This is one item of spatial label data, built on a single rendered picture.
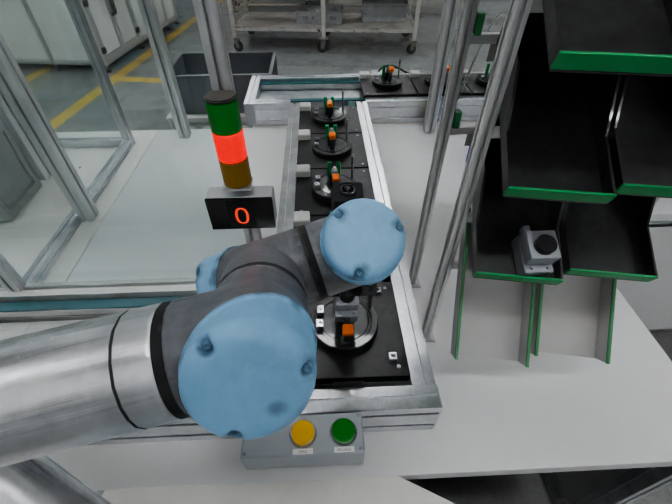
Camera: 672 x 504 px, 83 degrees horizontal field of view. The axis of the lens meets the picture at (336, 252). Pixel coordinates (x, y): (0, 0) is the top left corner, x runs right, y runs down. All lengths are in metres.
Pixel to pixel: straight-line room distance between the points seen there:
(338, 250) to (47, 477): 0.39
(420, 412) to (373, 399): 0.09
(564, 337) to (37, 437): 0.81
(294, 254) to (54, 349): 0.18
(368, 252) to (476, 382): 0.65
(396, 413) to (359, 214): 0.51
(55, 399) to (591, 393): 0.96
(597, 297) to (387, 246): 0.63
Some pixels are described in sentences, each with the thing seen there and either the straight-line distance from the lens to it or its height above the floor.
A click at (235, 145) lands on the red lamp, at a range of 0.66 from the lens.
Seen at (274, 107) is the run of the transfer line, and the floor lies 0.94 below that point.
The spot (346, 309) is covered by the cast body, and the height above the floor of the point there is 1.07.
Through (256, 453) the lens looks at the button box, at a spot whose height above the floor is 0.96.
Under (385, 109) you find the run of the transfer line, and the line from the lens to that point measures 1.82.
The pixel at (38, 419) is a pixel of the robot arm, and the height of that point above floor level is 1.44.
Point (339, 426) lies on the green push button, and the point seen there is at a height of 0.97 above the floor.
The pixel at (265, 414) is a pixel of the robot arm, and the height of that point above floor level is 1.45.
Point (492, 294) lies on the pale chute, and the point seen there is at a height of 1.08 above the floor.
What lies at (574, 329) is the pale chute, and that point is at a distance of 0.89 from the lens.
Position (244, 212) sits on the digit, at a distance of 0.73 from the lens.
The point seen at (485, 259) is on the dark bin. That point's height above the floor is 1.20.
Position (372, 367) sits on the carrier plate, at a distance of 0.78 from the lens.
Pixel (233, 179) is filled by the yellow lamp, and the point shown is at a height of 1.28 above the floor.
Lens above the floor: 1.65
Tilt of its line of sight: 44 degrees down
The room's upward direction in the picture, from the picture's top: straight up
